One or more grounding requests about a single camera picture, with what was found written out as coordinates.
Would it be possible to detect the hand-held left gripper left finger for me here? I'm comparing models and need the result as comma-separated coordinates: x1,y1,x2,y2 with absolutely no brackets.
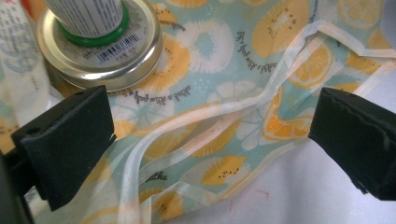
10,85,118,212

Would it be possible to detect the small white bottle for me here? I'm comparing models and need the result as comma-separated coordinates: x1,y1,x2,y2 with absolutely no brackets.
43,0,131,49

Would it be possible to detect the orange fruit print bag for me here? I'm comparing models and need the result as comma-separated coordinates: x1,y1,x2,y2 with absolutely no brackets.
0,0,396,224

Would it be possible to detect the round metal tin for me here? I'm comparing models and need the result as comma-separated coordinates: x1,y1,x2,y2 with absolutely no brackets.
35,0,164,93

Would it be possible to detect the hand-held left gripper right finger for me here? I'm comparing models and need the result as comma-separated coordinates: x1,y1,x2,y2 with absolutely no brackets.
307,86,396,202

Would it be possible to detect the white tube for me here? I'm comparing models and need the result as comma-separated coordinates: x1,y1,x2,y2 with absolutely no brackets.
0,0,52,127

